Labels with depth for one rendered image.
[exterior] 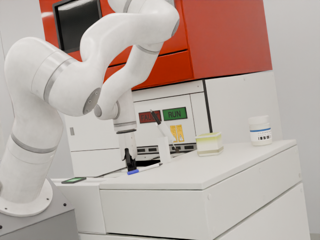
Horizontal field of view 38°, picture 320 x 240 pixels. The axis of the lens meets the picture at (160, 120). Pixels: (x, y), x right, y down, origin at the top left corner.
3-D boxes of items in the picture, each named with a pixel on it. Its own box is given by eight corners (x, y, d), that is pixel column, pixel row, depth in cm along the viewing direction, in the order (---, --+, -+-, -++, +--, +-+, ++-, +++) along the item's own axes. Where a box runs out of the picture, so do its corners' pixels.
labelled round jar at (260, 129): (257, 143, 163) (253, 116, 162) (275, 142, 159) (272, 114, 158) (248, 146, 157) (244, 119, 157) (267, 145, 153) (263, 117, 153)
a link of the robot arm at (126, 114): (121, 124, 161) (141, 120, 167) (115, 86, 160) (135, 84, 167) (106, 125, 167) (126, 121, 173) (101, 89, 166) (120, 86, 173)
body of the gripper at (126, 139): (118, 128, 173) (123, 158, 174) (113, 131, 163) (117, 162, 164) (137, 125, 172) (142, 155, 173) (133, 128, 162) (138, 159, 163)
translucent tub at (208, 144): (203, 153, 158) (200, 134, 158) (225, 151, 155) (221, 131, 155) (197, 157, 151) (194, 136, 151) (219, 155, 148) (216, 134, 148)
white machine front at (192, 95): (78, 181, 232) (65, 102, 230) (219, 179, 182) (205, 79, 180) (74, 182, 229) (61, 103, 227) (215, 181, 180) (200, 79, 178)
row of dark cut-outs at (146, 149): (126, 154, 207) (125, 148, 207) (209, 149, 180) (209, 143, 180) (125, 154, 207) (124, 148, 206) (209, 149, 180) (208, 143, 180)
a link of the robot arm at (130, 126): (115, 123, 173) (117, 131, 173) (111, 125, 164) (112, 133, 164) (137, 120, 172) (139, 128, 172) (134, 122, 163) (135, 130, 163)
